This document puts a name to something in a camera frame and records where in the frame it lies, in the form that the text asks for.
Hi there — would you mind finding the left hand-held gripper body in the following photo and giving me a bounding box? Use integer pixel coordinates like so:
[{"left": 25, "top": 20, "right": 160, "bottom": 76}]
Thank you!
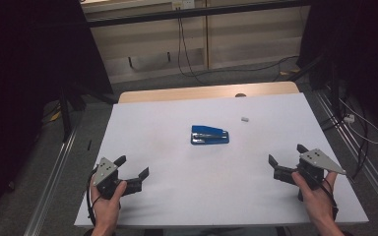
[{"left": 93, "top": 156, "right": 127, "bottom": 201}]

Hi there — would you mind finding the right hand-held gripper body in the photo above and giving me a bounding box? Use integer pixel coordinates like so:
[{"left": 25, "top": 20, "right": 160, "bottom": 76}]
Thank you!
[{"left": 296, "top": 147, "right": 347, "bottom": 202}]

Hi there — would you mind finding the blue stapler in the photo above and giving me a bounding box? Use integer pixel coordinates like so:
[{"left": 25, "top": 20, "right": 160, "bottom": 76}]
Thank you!
[{"left": 190, "top": 124, "right": 230, "bottom": 146}]

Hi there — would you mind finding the person's left hand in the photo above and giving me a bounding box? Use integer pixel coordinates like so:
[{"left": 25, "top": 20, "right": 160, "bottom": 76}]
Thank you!
[{"left": 90, "top": 180, "right": 128, "bottom": 230}]

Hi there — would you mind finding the person's right hand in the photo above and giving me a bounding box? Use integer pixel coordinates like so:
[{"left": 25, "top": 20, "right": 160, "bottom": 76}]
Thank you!
[{"left": 290, "top": 170, "right": 339, "bottom": 227}]

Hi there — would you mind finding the yellow floor tape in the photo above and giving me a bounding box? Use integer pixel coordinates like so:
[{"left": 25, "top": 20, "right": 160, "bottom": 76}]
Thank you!
[{"left": 279, "top": 67, "right": 301, "bottom": 77}]

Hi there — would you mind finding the wooden table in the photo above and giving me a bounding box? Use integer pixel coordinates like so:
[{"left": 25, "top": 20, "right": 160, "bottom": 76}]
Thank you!
[{"left": 117, "top": 81, "right": 300, "bottom": 104}]

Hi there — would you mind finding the black curtain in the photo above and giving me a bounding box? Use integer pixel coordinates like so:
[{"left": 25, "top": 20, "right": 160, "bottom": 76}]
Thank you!
[
  {"left": 0, "top": 0, "right": 114, "bottom": 227},
  {"left": 296, "top": 0, "right": 378, "bottom": 139}
]

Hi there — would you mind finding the beige cabinet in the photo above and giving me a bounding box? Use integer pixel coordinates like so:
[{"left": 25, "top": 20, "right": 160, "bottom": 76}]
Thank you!
[{"left": 79, "top": 0, "right": 311, "bottom": 85}]

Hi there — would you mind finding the black horizontal bar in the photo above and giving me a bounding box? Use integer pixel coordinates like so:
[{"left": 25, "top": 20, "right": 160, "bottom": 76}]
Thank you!
[{"left": 86, "top": 0, "right": 310, "bottom": 29}]

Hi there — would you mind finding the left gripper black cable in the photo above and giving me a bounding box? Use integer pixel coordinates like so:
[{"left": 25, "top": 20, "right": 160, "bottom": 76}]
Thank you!
[{"left": 86, "top": 168, "right": 98, "bottom": 228}]

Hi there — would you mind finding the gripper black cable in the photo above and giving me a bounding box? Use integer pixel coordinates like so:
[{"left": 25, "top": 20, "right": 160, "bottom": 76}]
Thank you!
[
  {"left": 319, "top": 181, "right": 340, "bottom": 221},
  {"left": 86, "top": 168, "right": 98, "bottom": 228}
]

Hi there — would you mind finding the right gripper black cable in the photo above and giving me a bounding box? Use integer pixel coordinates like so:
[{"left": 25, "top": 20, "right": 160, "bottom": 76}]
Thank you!
[{"left": 319, "top": 181, "right": 340, "bottom": 221}]

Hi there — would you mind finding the metal floor rail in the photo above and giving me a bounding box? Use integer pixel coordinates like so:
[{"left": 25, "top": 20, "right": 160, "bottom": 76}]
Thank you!
[
  {"left": 313, "top": 88, "right": 378, "bottom": 214},
  {"left": 23, "top": 126, "right": 79, "bottom": 236}
]

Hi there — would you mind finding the black floor cable bundle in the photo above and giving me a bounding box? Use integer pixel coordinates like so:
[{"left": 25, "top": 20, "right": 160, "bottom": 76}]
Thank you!
[{"left": 319, "top": 97, "right": 371, "bottom": 180}]

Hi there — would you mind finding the white floor cable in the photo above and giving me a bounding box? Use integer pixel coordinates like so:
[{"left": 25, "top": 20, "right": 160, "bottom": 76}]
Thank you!
[{"left": 339, "top": 97, "right": 378, "bottom": 146}]

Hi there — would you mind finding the black hanging cable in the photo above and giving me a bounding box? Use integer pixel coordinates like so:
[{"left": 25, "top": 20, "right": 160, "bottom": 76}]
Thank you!
[{"left": 176, "top": 7, "right": 300, "bottom": 87}]

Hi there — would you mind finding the white wall outlet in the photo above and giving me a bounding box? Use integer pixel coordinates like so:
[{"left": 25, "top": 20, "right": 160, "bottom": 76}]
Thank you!
[{"left": 171, "top": 0, "right": 196, "bottom": 10}]

